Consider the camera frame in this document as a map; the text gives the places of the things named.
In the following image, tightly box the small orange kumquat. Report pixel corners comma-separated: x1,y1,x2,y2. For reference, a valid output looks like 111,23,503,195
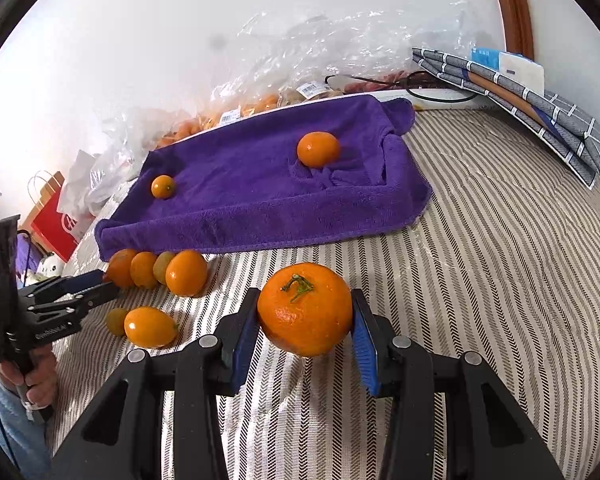
151,174,176,200

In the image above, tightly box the round orange mandarin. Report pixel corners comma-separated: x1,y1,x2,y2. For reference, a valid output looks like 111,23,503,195
297,131,341,167

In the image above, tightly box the brown paper bag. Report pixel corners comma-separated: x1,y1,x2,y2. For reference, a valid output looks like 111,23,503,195
27,169,66,213

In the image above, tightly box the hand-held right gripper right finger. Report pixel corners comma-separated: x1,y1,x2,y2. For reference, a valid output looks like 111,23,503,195
349,289,566,480

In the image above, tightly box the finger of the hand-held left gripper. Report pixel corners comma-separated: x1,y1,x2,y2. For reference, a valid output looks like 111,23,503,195
54,269,107,294
74,282,123,314

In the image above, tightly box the wooden door frame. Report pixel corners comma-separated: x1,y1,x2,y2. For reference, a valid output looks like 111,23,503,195
487,0,536,59

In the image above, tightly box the crumpled clear plastic bag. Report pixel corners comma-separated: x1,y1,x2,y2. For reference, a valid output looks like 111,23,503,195
89,105,216,216

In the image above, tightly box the white plastic bag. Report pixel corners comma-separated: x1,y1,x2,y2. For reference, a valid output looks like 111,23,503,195
56,149,107,239

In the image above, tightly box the folded grey checkered cloth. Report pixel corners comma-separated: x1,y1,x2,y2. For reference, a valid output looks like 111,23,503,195
412,47,600,190

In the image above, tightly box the person's leg in jeans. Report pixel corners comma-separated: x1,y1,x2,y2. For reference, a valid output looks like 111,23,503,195
0,372,52,478

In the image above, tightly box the striped bed sheet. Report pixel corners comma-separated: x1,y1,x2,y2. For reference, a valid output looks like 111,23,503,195
45,107,600,480

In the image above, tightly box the large mandarin with green stem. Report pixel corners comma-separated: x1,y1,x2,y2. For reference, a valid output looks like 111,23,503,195
256,262,354,358

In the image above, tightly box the greenish kumquat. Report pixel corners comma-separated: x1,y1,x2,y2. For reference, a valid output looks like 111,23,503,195
153,252,177,286
105,308,129,337

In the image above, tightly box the oval orange kumquat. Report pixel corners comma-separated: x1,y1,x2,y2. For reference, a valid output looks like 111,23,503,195
124,307,179,349

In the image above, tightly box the purple towel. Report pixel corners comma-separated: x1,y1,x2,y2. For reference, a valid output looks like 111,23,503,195
94,94,434,264

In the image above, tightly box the clear plastic bag of fruit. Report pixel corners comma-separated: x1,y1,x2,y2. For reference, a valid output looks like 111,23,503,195
200,2,486,128

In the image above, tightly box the person's left hand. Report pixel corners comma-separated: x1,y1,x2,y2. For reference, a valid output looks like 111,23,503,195
0,347,59,408

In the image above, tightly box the blue and white packet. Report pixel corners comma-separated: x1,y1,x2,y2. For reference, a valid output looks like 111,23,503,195
471,47,502,70

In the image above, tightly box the red paper bag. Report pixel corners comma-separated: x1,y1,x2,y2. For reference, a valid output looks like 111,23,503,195
30,195,88,263

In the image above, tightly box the small white device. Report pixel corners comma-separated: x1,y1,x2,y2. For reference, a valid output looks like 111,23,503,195
34,255,64,282

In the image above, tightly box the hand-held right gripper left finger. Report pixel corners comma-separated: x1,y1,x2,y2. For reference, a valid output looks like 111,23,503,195
50,288,262,480

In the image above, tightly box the white tissue packet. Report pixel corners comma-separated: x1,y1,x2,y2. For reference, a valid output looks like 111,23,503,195
498,52,545,97

